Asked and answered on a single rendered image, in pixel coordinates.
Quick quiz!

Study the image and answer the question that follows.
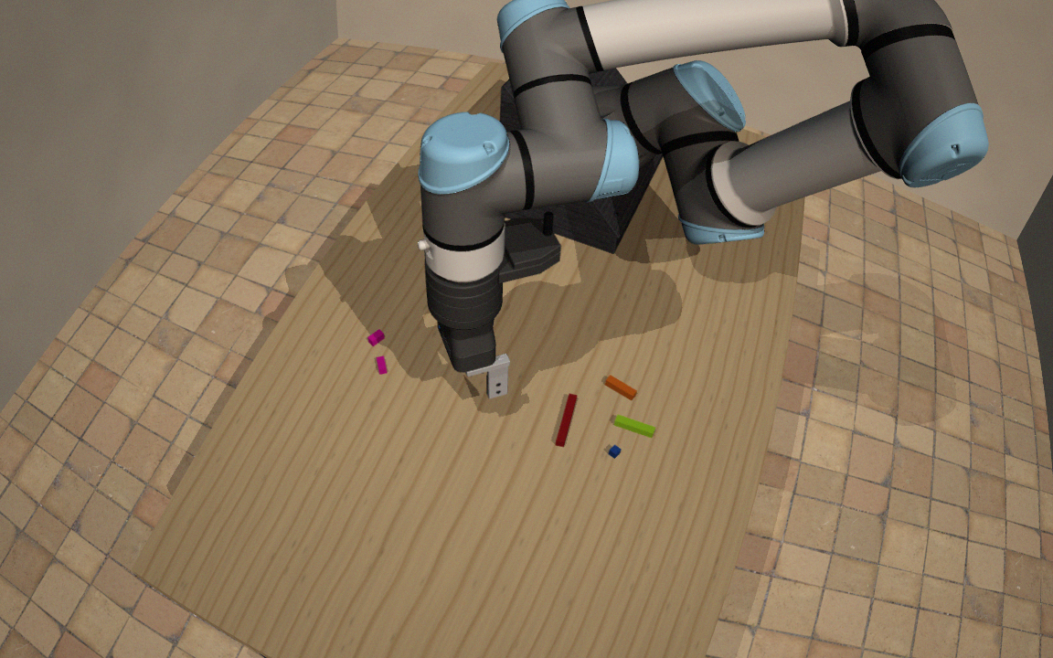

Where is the orange rod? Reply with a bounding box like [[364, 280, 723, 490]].
[[605, 376, 637, 400]]

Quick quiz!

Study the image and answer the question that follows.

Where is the dark red rod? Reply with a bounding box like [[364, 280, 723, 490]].
[[556, 394, 577, 447]]

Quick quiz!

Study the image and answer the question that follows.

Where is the lime green rod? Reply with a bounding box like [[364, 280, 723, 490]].
[[614, 415, 655, 438]]

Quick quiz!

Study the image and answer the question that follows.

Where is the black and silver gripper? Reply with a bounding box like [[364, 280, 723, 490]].
[[418, 212, 561, 398]]

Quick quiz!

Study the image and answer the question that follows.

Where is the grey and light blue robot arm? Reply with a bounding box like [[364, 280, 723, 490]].
[[418, 0, 989, 251]]

